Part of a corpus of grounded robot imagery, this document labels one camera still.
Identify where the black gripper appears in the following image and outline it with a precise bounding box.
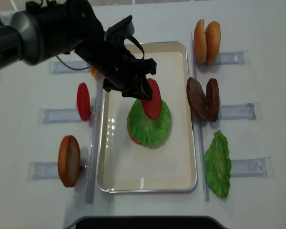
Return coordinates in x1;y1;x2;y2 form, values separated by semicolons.
75;16;156;100

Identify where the red tomato slice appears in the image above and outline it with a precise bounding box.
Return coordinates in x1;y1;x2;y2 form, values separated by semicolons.
77;83;91;121
141;78;162;120

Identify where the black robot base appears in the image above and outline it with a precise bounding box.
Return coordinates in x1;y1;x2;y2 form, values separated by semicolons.
70;216;224;229

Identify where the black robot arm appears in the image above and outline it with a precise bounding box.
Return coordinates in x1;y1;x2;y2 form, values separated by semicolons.
0;0;156;100

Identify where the green lettuce leaf on bun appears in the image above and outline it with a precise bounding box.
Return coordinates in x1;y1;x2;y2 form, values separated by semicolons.
129;99;171;147

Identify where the brown meat patty left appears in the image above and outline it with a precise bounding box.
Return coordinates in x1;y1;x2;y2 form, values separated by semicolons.
186;77;208;120

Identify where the brown meat patty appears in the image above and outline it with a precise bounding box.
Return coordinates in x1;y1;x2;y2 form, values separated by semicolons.
186;77;208;120
206;78;220;122

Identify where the orange cheese slice left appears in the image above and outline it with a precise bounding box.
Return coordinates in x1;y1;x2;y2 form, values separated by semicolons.
90;67;97;78

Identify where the red tomato slice in rack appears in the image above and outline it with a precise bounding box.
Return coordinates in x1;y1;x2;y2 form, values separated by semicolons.
77;83;91;121

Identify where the brown meat patty right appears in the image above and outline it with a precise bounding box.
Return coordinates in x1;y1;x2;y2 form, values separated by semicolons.
206;78;220;122

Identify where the green lettuce leaf in rack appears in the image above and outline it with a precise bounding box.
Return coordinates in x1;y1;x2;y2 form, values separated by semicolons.
204;130;232;198

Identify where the clear acrylic rack left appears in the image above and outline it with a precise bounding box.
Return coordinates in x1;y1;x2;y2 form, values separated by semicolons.
29;61;103;203

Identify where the clear acrylic rack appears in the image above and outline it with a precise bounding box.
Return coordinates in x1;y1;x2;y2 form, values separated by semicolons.
189;33;275;202
29;61;103;203

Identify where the top bun left in rack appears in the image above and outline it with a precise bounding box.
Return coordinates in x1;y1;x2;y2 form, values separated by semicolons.
194;19;207;64

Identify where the white rectangular tray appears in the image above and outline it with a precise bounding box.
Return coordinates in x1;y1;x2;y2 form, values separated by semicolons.
97;42;197;193

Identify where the top bun right in rack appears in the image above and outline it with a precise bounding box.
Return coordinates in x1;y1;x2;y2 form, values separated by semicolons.
205;21;221;66

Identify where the bun half in left rack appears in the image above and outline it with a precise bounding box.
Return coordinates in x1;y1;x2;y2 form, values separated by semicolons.
58;135;81;187

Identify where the clear acrylic rack right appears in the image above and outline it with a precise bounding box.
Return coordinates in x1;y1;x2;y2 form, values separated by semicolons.
189;33;275;202

